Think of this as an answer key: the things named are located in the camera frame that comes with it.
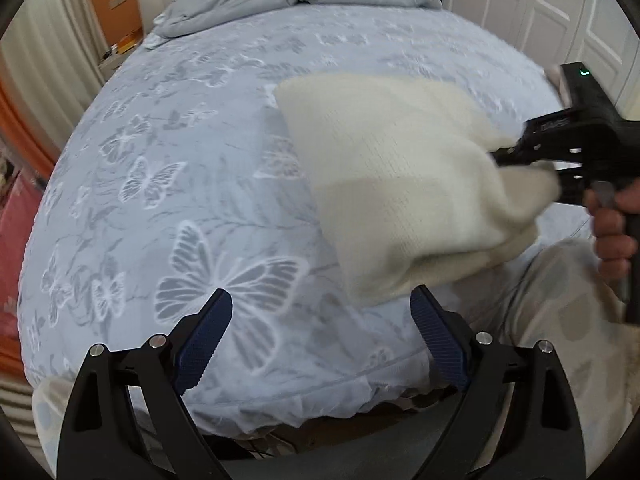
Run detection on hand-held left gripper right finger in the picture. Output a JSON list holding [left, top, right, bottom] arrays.
[[410, 285, 586, 480]]

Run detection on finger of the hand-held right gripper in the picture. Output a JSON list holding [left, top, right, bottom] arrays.
[[492, 116, 576, 167], [554, 165, 591, 207]]

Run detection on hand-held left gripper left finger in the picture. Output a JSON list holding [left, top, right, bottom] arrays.
[[56, 288, 234, 480]]

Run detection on cream knit cardigan red buttons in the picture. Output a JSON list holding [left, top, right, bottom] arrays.
[[274, 72, 562, 306]]

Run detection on person's right hand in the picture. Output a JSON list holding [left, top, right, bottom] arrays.
[[584, 182, 640, 286]]

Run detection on cream cloth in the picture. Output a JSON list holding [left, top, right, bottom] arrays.
[[544, 64, 568, 96]]

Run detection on bed with butterfly bedsheet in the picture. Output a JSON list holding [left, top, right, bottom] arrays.
[[17, 2, 596, 433]]

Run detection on white pleated curtain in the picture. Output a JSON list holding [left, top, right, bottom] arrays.
[[2, 0, 103, 92], [0, 382, 38, 441]]

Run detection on pink blanket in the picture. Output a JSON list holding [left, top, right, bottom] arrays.
[[0, 170, 43, 361]]

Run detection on orange curtain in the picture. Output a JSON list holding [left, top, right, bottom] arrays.
[[0, 80, 56, 173]]

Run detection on white nightstand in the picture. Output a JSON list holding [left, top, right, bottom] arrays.
[[97, 30, 143, 81]]

